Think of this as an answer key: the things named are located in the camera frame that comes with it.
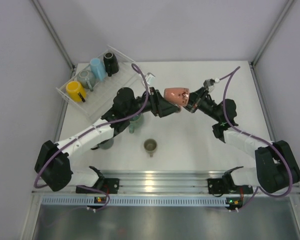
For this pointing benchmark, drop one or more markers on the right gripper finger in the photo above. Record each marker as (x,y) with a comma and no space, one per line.
(195,97)
(189,107)

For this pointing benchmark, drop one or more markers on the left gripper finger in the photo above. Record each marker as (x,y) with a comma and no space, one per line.
(161,102)
(166,111)

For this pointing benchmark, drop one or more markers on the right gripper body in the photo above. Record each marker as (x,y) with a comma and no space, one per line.
(207,106)

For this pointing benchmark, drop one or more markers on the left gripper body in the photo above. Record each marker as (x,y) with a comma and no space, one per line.
(147,107)

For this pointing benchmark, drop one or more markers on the small pink cup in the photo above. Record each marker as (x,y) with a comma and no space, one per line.
(177,95)

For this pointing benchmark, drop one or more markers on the teal speckled ceramic mug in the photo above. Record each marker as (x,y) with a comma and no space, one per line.
(135,123)

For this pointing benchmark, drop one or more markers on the small grey beige cup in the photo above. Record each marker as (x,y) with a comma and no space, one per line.
(150,146)

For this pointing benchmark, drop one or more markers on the black mug white inside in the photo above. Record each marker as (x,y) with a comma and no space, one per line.
(111,63)

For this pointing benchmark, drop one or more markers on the dark green mug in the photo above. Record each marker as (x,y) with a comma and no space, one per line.
(107,144)

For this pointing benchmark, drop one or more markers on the light blue cup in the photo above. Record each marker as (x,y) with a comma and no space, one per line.
(98,69)

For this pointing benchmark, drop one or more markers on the grey blue glazed mug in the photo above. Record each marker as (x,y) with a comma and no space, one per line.
(87,79)

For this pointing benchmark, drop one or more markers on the yellow enamel mug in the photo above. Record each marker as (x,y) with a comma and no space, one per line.
(76,91)

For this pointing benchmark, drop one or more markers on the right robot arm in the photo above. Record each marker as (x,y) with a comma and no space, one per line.
(275,166)

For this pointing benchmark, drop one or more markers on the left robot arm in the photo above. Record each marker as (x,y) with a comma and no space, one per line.
(56,161)

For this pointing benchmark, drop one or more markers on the clear acrylic dish rack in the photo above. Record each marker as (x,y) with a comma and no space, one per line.
(100,100)

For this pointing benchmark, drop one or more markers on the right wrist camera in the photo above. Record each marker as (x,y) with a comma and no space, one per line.
(209,84)

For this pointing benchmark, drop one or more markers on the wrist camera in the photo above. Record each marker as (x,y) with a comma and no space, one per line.
(209,84)
(149,77)

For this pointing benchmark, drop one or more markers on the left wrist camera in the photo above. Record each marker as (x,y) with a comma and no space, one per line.
(149,77)

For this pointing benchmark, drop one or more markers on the aluminium mounting rail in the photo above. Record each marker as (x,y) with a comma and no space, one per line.
(162,182)

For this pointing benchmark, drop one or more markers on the perforated cable tray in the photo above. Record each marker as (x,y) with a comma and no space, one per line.
(165,201)

